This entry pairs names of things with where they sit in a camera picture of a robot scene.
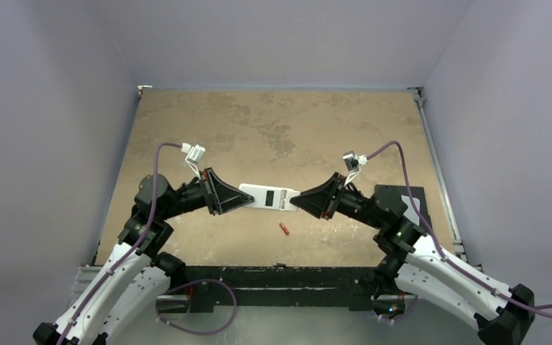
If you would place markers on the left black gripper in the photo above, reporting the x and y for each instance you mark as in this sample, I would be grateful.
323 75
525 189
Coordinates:
226 196

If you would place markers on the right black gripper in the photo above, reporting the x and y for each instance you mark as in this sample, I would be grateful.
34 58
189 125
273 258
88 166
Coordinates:
333 196

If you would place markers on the white red remote control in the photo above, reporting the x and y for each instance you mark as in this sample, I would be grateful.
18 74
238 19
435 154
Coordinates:
270 197

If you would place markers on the red AAA battery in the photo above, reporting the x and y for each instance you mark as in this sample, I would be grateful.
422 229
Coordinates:
284 229

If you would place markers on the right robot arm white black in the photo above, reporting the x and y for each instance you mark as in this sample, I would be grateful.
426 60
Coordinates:
415 264

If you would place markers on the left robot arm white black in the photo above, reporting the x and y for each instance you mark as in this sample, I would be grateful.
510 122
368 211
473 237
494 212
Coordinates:
138 270

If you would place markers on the white device on box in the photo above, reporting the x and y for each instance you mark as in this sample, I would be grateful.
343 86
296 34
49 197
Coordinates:
413 205

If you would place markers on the black perforated box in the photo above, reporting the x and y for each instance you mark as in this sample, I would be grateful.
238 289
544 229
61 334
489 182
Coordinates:
402 226

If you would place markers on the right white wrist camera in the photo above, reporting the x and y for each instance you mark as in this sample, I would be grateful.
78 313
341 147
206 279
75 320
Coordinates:
354 164

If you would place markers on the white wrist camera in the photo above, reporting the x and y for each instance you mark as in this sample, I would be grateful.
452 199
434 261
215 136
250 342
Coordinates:
354 164
194 153

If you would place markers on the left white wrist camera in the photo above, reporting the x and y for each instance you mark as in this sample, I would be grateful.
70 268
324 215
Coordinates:
194 153

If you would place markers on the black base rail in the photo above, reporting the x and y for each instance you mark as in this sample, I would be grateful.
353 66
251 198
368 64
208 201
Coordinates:
354 288

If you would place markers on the aluminium frame rail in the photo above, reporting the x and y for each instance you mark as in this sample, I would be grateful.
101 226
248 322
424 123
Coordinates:
458 245

